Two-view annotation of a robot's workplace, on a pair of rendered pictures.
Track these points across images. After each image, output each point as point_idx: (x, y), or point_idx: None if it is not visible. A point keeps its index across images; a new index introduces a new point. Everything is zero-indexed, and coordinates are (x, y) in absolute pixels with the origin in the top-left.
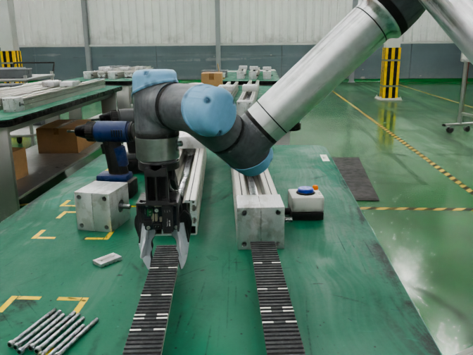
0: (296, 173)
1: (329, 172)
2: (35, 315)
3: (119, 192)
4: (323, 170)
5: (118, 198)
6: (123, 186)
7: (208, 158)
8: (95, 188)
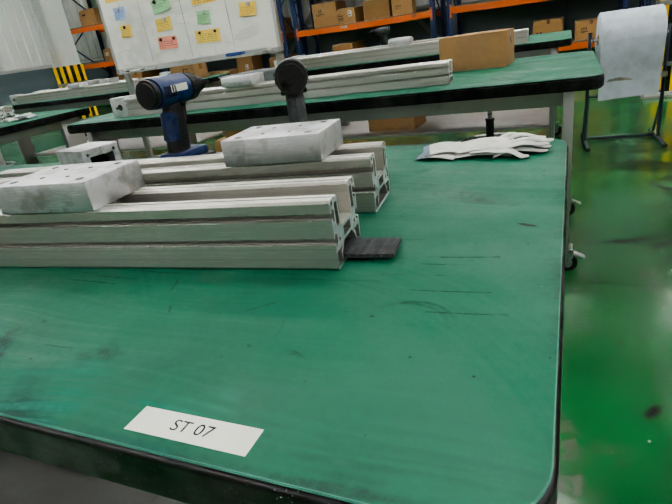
0: (85, 317)
1: (8, 381)
2: None
3: (69, 156)
4: (38, 372)
5: (70, 163)
6: (74, 152)
7: (369, 215)
8: (85, 145)
